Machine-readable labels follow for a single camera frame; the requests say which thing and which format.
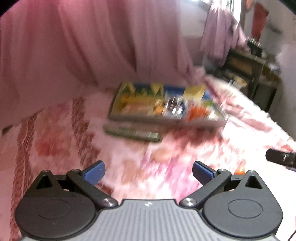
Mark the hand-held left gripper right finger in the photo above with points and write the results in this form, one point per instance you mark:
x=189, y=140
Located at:
x=202, y=172

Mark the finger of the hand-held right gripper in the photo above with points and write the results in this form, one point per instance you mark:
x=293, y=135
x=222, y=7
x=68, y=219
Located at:
x=276, y=156

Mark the pink floral bedsheet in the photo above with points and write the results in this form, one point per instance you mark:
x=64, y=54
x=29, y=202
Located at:
x=57, y=139

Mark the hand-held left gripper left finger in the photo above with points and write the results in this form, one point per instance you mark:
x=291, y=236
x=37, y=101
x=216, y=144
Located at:
x=94, y=172

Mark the navy blue stick packet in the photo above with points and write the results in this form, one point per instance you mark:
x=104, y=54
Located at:
x=174, y=106

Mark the small orange snack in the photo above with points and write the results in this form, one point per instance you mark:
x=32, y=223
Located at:
x=240, y=171

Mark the yellow bag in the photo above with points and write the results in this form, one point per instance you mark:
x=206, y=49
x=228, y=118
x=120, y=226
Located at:
x=239, y=82

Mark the tied pink curtain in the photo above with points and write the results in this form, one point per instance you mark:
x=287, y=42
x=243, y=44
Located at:
x=219, y=30

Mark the dark green snack packet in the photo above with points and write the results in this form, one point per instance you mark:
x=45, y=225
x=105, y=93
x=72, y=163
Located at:
x=131, y=134

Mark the rice cracker packet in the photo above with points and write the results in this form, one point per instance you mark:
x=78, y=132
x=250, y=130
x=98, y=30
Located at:
x=136, y=107

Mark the gold foil snack packet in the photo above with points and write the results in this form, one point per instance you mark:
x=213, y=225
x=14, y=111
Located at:
x=159, y=109

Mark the orange snack packet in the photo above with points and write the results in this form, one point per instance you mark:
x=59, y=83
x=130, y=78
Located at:
x=196, y=112

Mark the window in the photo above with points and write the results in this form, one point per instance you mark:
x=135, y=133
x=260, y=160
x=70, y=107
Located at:
x=222, y=3

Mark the cartoon print cardboard box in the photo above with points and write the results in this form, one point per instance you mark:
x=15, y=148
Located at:
x=143, y=92

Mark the wooden desk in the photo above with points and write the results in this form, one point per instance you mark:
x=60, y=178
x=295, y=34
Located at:
x=245, y=64

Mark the red hanging ornament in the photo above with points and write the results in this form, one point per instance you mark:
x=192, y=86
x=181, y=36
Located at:
x=260, y=18

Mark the black box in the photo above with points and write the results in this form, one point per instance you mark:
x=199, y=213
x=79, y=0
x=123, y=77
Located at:
x=253, y=45

